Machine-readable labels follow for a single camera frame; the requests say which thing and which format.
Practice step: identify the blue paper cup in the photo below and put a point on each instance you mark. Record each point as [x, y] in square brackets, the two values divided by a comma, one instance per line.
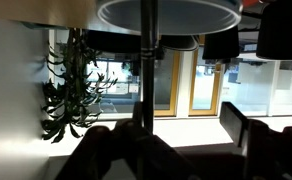
[192, 16]

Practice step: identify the black office chair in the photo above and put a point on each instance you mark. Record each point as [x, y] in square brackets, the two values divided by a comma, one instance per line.
[221, 45]
[281, 30]

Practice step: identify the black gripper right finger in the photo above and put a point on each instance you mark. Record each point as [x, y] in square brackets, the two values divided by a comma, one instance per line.
[262, 146]

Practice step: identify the black pen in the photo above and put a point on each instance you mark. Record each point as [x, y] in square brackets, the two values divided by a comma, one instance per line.
[148, 66]

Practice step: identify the yellow framed glass door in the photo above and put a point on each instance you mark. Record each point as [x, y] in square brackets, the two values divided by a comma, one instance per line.
[202, 83]

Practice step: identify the green potted plant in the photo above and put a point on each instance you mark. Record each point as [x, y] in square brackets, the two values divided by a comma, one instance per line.
[72, 93]

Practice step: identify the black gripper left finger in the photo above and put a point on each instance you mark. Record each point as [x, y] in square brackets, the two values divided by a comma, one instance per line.
[126, 150]

